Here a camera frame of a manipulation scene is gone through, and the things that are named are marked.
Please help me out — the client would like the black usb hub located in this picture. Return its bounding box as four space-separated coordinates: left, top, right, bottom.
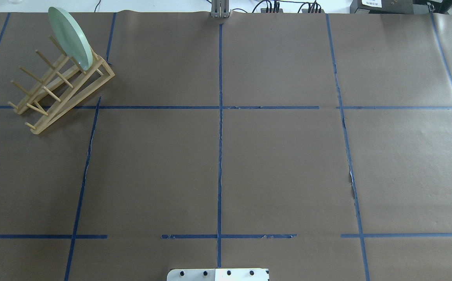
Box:
307 0 323 14
259 0 282 14

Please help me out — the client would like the light green round plate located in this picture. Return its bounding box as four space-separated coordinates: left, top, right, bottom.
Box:
48 7 93 71

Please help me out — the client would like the grey aluminium frame post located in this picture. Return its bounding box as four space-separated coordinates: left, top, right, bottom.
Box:
209 0 230 18

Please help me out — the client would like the black computer box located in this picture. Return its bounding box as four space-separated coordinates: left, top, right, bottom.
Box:
349 0 414 14

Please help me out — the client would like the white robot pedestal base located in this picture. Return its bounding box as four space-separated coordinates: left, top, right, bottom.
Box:
166 267 270 281

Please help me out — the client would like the wooden dish rack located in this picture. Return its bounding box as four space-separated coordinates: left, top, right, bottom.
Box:
8 36 115 135

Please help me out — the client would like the black usb hub left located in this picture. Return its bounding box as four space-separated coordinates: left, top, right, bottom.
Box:
259 0 282 14

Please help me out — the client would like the black usb hub right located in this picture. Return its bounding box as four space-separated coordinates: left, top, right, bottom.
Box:
307 0 323 14

